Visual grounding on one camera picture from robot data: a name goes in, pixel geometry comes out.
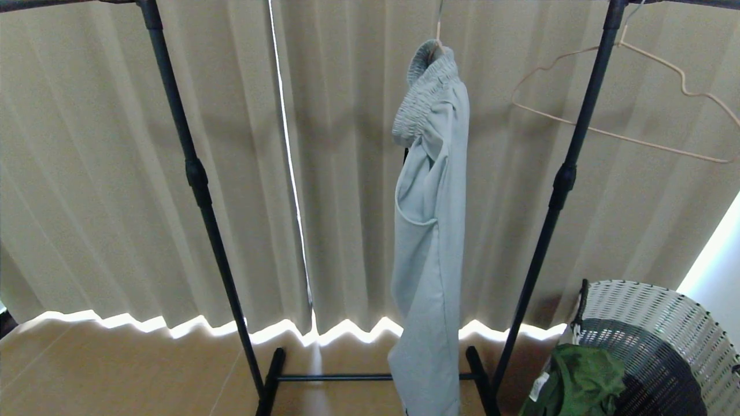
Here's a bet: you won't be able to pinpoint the white laundry basket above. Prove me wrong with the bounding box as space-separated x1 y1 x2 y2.
569 279 740 416

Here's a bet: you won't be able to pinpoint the beige curtain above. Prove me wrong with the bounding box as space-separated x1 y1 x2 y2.
0 0 740 339

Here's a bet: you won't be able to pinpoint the green garment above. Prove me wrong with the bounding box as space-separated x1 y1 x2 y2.
519 344 627 416

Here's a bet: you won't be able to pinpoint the black clothes rack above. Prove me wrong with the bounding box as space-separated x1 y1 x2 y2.
0 0 740 416

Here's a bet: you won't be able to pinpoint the pale grey shorts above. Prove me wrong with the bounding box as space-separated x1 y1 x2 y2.
387 39 470 416

